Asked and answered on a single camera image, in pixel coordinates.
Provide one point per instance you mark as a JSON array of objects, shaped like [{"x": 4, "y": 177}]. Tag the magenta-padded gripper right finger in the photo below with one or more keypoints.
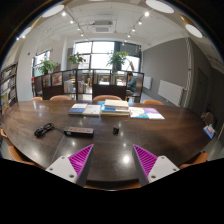
[{"x": 163, "y": 166}]

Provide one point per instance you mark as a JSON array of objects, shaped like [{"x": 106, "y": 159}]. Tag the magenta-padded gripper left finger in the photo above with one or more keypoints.
[{"x": 60, "y": 167}]

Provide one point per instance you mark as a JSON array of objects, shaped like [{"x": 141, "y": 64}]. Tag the small black charger block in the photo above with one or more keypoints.
[{"x": 116, "y": 130}]

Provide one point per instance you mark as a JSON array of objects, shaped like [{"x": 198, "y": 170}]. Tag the orange chair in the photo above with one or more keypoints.
[
  {"x": 3, "y": 134},
  {"x": 196, "y": 159},
  {"x": 16, "y": 154}
]

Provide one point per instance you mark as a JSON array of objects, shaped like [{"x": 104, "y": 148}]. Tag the black power strip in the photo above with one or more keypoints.
[{"x": 78, "y": 131}]

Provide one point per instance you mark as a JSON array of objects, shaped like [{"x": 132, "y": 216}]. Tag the purple cover book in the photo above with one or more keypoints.
[{"x": 153, "y": 113}]

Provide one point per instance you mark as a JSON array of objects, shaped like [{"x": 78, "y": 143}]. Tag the blue sign card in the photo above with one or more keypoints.
[{"x": 210, "y": 131}]

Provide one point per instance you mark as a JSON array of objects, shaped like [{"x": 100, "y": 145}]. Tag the colourful illustrated book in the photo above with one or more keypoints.
[{"x": 138, "y": 112}]

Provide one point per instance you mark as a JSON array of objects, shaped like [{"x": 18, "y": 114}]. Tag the blue cover book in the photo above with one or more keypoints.
[{"x": 78, "y": 109}]

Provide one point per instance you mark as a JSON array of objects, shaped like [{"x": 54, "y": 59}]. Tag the plain white book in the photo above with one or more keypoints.
[{"x": 91, "y": 110}]

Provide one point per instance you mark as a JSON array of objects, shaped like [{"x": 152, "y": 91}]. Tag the dark chair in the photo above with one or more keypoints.
[{"x": 208, "y": 118}]

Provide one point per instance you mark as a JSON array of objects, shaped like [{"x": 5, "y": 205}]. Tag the tan flat book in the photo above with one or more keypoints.
[{"x": 115, "y": 114}]

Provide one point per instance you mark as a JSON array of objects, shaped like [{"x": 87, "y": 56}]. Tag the blue and white book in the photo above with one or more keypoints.
[{"x": 106, "y": 109}]

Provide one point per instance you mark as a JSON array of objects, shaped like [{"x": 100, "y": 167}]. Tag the large white book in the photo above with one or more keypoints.
[{"x": 116, "y": 104}]

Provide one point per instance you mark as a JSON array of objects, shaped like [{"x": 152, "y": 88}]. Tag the row of orange chairs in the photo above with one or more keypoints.
[{"x": 106, "y": 97}]

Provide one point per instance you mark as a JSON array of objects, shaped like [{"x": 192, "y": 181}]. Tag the person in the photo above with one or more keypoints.
[{"x": 131, "y": 83}]

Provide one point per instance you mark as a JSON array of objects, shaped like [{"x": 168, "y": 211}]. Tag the dark wooden divider shelf unit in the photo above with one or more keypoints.
[{"x": 108, "y": 90}]

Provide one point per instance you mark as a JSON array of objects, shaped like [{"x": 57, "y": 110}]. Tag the large potted green plant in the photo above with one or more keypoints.
[{"x": 117, "y": 59}]

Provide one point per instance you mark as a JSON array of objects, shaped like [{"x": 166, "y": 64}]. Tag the ceiling air conditioner unit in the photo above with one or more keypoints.
[{"x": 102, "y": 26}]

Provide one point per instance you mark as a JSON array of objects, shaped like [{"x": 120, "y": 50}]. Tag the group of ceiling spotlights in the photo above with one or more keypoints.
[{"x": 63, "y": 14}]

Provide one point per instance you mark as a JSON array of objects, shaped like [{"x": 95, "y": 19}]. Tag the round white ceiling lamps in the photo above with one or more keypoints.
[{"x": 160, "y": 6}]

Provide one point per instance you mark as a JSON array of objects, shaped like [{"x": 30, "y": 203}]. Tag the white wall radiator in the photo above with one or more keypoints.
[{"x": 170, "y": 93}]

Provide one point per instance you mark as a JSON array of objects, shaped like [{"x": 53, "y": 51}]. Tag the small white wall panel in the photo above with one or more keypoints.
[{"x": 147, "y": 82}]

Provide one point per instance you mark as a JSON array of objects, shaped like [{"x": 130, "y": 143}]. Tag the tall wall bookshelf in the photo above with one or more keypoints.
[{"x": 8, "y": 86}]

